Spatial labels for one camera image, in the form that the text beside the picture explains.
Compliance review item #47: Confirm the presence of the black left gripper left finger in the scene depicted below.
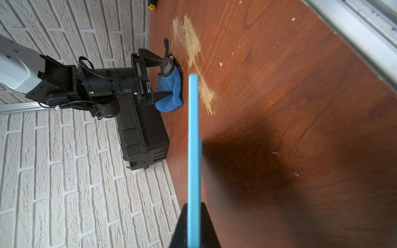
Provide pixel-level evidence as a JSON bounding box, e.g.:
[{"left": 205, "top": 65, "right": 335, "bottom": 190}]
[{"left": 169, "top": 204, "right": 188, "bottom": 248}]

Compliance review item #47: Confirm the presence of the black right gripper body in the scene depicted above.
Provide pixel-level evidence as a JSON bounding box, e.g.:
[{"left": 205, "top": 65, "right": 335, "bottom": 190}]
[{"left": 77, "top": 52, "right": 152, "bottom": 102}]

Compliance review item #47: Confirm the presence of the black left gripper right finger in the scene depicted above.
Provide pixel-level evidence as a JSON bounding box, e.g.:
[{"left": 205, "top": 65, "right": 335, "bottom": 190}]
[{"left": 201, "top": 203, "right": 221, "bottom": 248}]

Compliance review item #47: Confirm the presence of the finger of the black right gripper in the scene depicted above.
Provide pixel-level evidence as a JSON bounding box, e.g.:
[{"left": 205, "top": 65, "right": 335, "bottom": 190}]
[
  {"left": 146, "top": 91, "right": 173, "bottom": 104},
  {"left": 138, "top": 49, "right": 170, "bottom": 68}
]

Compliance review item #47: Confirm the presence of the blue framed drawing tablet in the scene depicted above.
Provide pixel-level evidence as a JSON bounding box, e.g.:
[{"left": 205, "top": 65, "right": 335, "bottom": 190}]
[{"left": 187, "top": 74, "right": 202, "bottom": 248}]

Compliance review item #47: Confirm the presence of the blue microfiber cloth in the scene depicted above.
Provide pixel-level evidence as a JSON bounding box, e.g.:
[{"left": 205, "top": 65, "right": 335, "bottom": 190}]
[{"left": 155, "top": 66, "right": 183, "bottom": 112}]

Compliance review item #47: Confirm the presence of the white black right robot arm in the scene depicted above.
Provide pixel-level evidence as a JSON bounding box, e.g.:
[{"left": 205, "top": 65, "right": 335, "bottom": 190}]
[{"left": 1, "top": 36, "right": 175, "bottom": 119}]

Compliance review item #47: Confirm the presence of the black plastic toolbox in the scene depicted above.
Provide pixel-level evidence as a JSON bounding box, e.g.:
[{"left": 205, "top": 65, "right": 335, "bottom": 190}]
[{"left": 116, "top": 94, "right": 170, "bottom": 171}]

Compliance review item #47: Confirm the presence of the black yellow screwdriver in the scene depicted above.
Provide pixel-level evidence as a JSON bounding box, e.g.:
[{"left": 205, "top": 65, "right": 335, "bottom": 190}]
[{"left": 147, "top": 0, "right": 158, "bottom": 11}]

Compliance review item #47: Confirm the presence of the right aluminium corner post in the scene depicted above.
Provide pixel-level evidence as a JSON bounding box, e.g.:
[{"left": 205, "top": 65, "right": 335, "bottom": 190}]
[{"left": 0, "top": 102, "right": 53, "bottom": 115}]

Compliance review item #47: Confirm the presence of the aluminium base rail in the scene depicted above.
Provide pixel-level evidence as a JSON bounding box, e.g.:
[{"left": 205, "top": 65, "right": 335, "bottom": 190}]
[{"left": 304, "top": 1, "right": 397, "bottom": 92}]

